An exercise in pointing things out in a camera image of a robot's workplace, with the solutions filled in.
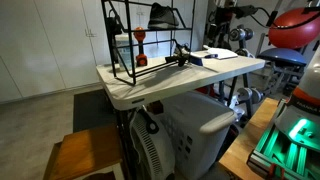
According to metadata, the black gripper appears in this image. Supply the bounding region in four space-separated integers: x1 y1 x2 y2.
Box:
210 5 235 39

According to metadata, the grey trainer shoe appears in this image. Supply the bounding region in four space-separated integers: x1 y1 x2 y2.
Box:
147 2 180 30

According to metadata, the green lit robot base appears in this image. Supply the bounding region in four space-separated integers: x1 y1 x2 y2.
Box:
246 98 320 180

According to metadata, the chrome dumbbell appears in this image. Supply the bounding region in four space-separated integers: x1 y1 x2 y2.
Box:
237 87 265 105
234 48 256 59
229 27 255 43

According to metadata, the white paper pad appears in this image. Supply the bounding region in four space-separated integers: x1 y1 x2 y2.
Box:
199 45 239 61

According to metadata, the blue box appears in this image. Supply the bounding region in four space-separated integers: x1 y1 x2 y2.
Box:
189 53 219 67

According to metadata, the black hand tool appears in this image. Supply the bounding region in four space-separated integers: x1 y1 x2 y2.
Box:
164 43 192 68

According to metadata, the blue padded seat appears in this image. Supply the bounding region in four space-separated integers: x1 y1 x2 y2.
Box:
258 47 308 67

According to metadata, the red exercise ball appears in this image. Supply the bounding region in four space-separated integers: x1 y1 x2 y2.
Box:
268 7 320 50

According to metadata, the clear plastic container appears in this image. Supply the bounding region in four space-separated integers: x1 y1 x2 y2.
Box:
114 33 138 71

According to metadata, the white laundry basket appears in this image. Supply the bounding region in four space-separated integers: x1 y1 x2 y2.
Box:
159 91 238 180

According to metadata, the black tool hanging on rack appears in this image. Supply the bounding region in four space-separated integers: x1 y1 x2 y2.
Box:
105 16 124 64

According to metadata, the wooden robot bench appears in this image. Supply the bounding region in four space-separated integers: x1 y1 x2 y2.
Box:
218 97 281 180

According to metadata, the white round fan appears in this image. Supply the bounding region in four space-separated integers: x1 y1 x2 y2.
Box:
129 109 176 180

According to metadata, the dark floor mat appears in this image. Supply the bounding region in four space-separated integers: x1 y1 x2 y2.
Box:
72 88 118 134

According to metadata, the wooden stool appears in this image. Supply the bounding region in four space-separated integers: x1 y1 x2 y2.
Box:
42 124 126 180

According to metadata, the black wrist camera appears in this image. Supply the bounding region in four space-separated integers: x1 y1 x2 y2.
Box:
233 4 259 20

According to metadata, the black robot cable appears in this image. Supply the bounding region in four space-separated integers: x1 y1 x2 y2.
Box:
249 5 279 29

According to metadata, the metal seat frame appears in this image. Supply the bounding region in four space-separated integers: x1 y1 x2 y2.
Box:
263 63 305 97

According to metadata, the orange cordless drill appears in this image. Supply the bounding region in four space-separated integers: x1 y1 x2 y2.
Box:
133 26 149 68

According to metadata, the black wire shoe rack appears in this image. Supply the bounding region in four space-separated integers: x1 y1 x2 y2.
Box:
100 0 197 87

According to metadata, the white wall cabinet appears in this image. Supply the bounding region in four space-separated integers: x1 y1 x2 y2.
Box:
0 0 111 104

